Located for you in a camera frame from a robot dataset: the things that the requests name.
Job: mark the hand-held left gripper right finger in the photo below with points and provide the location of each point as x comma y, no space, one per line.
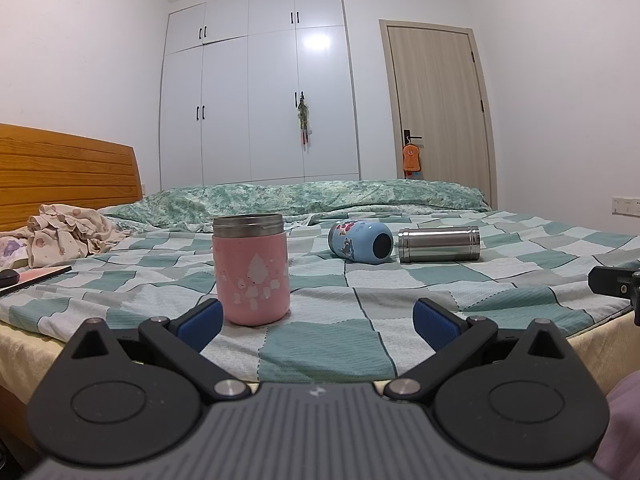
436,324

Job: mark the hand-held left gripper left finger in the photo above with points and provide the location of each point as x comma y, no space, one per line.
199,324

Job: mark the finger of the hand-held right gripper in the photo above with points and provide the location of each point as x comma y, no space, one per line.
612,281

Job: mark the stainless steel cup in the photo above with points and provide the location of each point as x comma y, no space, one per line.
440,244

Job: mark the blue cartoon print cup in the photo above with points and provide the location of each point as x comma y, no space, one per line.
357,242

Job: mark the pink speckled cup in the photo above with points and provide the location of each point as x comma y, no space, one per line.
250,275

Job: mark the green checkered bed sheet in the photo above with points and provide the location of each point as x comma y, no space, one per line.
450,285

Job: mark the person's pink clothing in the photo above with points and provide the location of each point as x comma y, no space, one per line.
625,425

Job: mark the crumpled cream dotted cloth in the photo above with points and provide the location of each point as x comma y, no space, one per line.
75,232

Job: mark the green floral duvet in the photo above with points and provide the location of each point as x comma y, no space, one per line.
300,200

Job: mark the orange hanging plush toy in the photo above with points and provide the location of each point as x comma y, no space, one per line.
412,157

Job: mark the pink flat book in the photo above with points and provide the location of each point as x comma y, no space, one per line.
35,277

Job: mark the cream mattress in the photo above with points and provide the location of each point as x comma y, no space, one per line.
22,355

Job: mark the wooden headboard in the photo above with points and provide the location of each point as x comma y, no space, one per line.
65,180

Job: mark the black computer mouse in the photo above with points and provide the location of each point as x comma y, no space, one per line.
7,276

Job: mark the green hanging ornament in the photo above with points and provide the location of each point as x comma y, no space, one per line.
303,117

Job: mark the beige wooden door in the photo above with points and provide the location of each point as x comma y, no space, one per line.
435,90

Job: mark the white wardrobe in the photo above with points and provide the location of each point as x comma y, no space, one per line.
260,85

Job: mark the white wall socket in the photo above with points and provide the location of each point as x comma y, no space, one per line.
626,205

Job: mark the wooden bed frame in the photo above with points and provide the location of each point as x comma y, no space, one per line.
15,415

